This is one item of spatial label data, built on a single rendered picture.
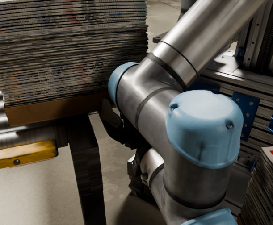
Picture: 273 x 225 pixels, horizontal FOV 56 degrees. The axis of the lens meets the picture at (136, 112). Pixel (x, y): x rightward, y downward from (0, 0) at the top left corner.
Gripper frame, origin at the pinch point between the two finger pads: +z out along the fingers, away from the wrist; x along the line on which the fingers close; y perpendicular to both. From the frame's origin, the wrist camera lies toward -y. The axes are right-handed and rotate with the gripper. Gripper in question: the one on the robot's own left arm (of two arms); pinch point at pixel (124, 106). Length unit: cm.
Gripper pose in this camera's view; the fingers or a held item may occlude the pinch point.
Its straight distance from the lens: 58.4
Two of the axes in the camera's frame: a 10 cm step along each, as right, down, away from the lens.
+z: -3.2, -5.2, 7.9
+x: -9.5, 1.9, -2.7
